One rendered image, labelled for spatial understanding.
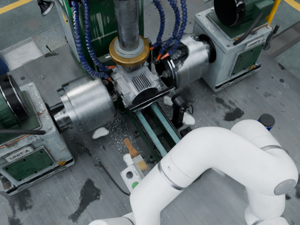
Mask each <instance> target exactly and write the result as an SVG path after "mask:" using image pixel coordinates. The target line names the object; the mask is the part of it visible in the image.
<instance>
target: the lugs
mask: <svg viewBox="0 0 300 225"><path fill-rule="evenodd" d="M112 70H113V72H117V71H118V68H117V67H115V68H112ZM152 85H153V87H156V88H157V87H158V86H159V84H158V82H156V81H154V82H153V83H152ZM129 96H130V98H132V99H133V98H134V97H135V96H136V94H135V92H131V93H130V94H129Z"/></svg>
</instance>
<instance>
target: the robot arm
mask: <svg viewBox="0 0 300 225"><path fill-rule="evenodd" d="M209 168H216V169H218V170H220V171H222V172H224V173H225V174H227V175H229V176H230V177H232V178H233V179H235V180H236V181H238V182H239V183H241V184H242V185H244V186H245V187H246V191H247V195H248V199H249V204H248V205H247V206H246V208H245V211H244V216H245V221H246V223H247V225H289V224H288V222H287V221H286V219H285V217H284V216H283V214H282V213H283V211H284V208H285V194H286V193H288V192H290V191H291V190H292V189H293V188H294V187H295V186H296V184H297V182H298V170H297V167H296V165H295V163H294V162H293V160H292V159H291V158H290V156H289V155H288V154H287V153H286V151H285V150H284V149H283V148H282V147H281V145H280V144H279V143H278V142H277V141H276V140H275V138H274V137H273V136H272V135H271V133H270V132H269V131H268V130H267V129H266V128H265V126H264V125H262V124H261V123H260V122H258V121H256V120H251V119H248V120H242V121H240V122H238V123H236V124H235V125H234V126H233V127H232V128H231V130H229V129H225V128H221V127H213V126H209V127H200V128H197V129H194V130H192V131H191V132H189V133H188V134H186V135H185V136H184V137H183V138H182V139H181V140H180V141H179V142H178V143H177V144H176V145H175V146H174V147H173V148H172V149H171V150H170V151H169V152H168V153H167V154H166V155H165V156H164V157H163V158H162V160H161V161H160V162H159V163H158V164H157V165H156V166H155V167H154V168H153V169H152V170H151V171H150V172H149V173H148V174H147V175H146V176H145V177H144V178H143V179H142V180H141V181H140V183H139V184H138V185H137V186H136V187H135V188H134V189H133V190H132V192H131V194H130V204H131V208H132V211H133V212H131V213H128V214H126V215H124V216H122V217H116V218H108V219H100V220H95V221H92V222H91V223H90V224H89V225H160V212H161V211H162V210H163V209H164V208H165V207H166V206H167V205H168V204H169V203H170V202H171V201H172V200H173V199H174V198H176V197H177V196H178V195H179V194H180V193H181V192H182V191H183V190H185V189H186V188H187V187H188V186H189V185H190V184H191V183H192V182H193V181H194V180H195V179H197V178H198V177H199V176H200V175H201V174H202V173H203V172H204V171H206V170H207V169H209Z"/></svg>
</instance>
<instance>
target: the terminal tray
mask: <svg viewBox="0 0 300 225"><path fill-rule="evenodd" d="M116 65H117V68H118V70H119V72H120V74H121V75H122V76H123V78H124V79H125V81H126V83H129V82H130V79H131V80H132V79H133V78H135V76H136V77H137V76H138V75H140V74H145V75H146V66H145V65H143V66H142V65H138V66H135V67H130V71H129V72H127V71H126V70H125V67H123V66H120V65H118V64H116Z"/></svg>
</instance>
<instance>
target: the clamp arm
mask: <svg viewBox="0 0 300 225"><path fill-rule="evenodd" d="M172 91H175V87H174V85H172V86H170V87H168V88H166V89H164V90H162V91H159V92H158V93H155V94H153V95H151V96H149V97H147V98H145V99H143V100H141V101H139V102H137V103H134V104H131V105H130V106H129V107H128V110H129V112H132V111H135V110H137V109H139V108H141V107H143V106H145V105H147V104H149V103H151V102H153V101H155V100H157V99H159V98H161V97H164V96H166V95H168V94H170V93H171V92H172Z"/></svg>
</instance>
